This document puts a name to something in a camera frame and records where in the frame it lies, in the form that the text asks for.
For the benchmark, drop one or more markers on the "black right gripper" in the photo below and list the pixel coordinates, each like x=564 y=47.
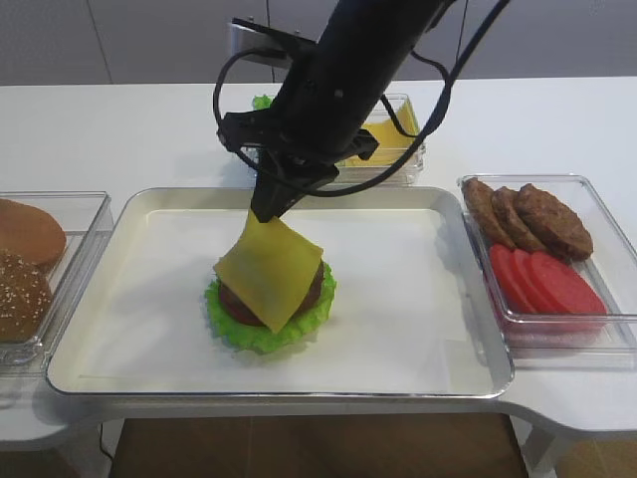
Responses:
x=314 y=122

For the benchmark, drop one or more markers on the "yellow cheese slice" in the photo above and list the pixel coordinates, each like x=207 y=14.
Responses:
x=270 y=269

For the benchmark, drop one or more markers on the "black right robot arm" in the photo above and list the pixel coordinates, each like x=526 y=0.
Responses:
x=390 y=29

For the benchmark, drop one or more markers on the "green lettuce in container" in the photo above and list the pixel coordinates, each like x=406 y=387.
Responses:
x=262 y=102

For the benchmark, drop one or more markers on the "flat yellow cheese slices stack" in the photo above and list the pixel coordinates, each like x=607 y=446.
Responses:
x=391 y=142

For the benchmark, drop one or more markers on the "clear lettuce cheese container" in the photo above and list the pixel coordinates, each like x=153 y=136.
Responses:
x=406 y=175

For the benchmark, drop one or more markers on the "green lettuce leaf under patty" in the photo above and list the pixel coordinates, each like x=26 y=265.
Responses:
x=263 y=340

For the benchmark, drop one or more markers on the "brown meat patty on tray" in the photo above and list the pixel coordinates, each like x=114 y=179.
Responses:
x=240 y=313

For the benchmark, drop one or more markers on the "silver metal tray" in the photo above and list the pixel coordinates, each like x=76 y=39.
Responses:
x=481 y=325

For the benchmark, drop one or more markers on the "white paper tray liner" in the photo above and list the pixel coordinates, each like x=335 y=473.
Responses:
x=396 y=323

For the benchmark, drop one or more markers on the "left brown patty in container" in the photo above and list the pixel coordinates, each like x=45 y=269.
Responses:
x=478 y=198

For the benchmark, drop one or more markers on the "brown patty in container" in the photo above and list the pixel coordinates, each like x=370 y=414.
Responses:
x=478 y=198
x=552 y=222
x=503 y=202

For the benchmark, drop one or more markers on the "middle brown patty in container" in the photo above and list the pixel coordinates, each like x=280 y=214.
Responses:
x=503 y=202

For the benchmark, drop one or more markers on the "clear bun container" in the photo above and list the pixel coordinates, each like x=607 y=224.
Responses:
x=86 y=219

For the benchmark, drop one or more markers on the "left red tomato slice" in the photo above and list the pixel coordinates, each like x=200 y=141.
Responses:
x=501 y=259

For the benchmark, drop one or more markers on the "red tomato slice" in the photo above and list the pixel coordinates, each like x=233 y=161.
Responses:
x=566 y=290
x=501 y=259
x=520 y=260

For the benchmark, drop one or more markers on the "plain orange bun bottom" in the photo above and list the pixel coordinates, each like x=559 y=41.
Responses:
x=32 y=233

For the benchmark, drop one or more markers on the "middle red tomato slice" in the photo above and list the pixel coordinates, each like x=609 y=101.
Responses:
x=520 y=260

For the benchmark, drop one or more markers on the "right sesame bun top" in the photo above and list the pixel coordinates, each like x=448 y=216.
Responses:
x=25 y=299

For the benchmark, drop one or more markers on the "right brown patty in container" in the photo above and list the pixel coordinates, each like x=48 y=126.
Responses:
x=552 y=222

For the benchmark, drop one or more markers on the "clear patty tomato container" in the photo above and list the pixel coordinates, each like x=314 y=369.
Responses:
x=568 y=339

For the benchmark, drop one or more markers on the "right red tomato slice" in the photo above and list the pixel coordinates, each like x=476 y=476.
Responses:
x=566 y=290

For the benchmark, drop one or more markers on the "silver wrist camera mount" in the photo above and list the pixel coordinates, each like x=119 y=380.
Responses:
x=264 y=42

